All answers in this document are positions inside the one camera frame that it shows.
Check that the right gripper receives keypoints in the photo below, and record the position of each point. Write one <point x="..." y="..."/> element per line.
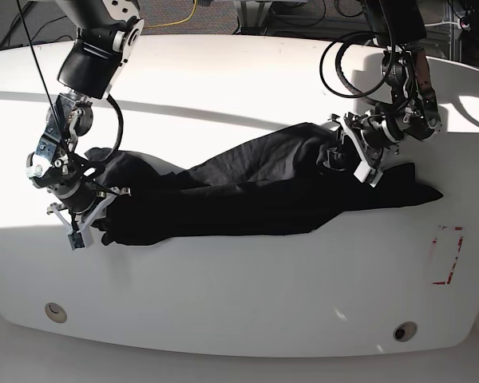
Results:
<point x="81" y="205"/>

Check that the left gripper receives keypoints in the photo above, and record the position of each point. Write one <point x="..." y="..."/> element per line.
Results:
<point x="362" y="141"/>

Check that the black t-shirt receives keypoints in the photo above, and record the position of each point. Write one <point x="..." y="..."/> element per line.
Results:
<point x="272" y="185"/>

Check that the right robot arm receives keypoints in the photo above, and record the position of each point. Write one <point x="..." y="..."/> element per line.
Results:
<point x="107" y="32"/>

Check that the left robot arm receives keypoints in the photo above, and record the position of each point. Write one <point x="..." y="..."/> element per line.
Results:
<point x="403" y="104"/>

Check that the left table grommet hole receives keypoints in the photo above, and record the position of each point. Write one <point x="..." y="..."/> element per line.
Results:
<point x="55" y="313"/>

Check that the table grommet hole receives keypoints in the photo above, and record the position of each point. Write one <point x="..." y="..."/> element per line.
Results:
<point x="55" y="313"/>
<point x="405" y="332"/>

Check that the red tape rectangle marking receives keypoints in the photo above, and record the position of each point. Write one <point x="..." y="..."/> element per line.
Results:
<point x="444" y="255"/>

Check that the right table grommet hole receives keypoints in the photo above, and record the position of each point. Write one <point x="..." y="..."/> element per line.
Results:
<point x="405" y="332"/>

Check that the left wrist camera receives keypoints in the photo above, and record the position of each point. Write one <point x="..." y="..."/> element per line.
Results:
<point x="368" y="175"/>

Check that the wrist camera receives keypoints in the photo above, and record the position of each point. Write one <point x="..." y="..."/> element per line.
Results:
<point x="368" y="175"/>
<point x="80" y="240"/>

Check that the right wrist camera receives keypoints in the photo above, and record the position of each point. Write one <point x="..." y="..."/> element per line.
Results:
<point x="80" y="240"/>

